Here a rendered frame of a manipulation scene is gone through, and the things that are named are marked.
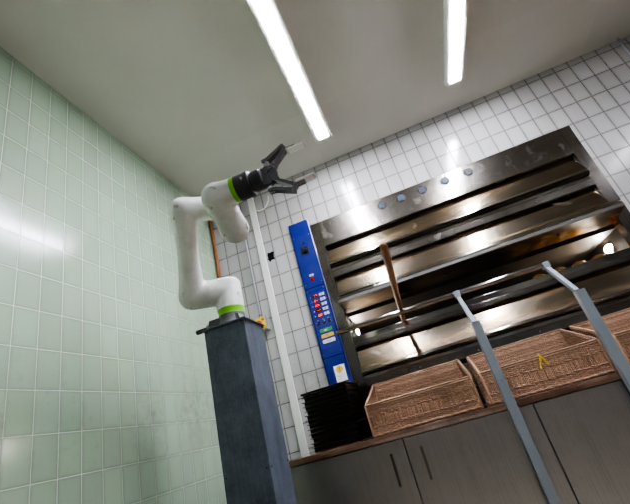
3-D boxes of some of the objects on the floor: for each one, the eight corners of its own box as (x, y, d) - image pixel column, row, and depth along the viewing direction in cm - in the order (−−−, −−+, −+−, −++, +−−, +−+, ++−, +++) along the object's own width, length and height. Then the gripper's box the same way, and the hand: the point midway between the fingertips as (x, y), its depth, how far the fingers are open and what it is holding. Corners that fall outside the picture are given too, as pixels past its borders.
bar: (403, 570, 182) (336, 331, 231) (699, 510, 160) (556, 259, 209) (396, 601, 154) (321, 322, 203) (753, 533, 132) (573, 237, 181)
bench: (341, 561, 220) (316, 449, 244) (837, 454, 176) (746, 332, 200) (311, 609, 169) (283, 463, 193) (993, 476, 126) (847, 309, 150)
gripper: (251, 160, 143) (304, 138, 140) (264, 217, 133) (322, 194, 129) (242, 149, 137) (297, 124, 133) (255, 207, 126) (315, 183, 123)
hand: (306, 160), depth 131 cm, fingers open, 13 cm apart
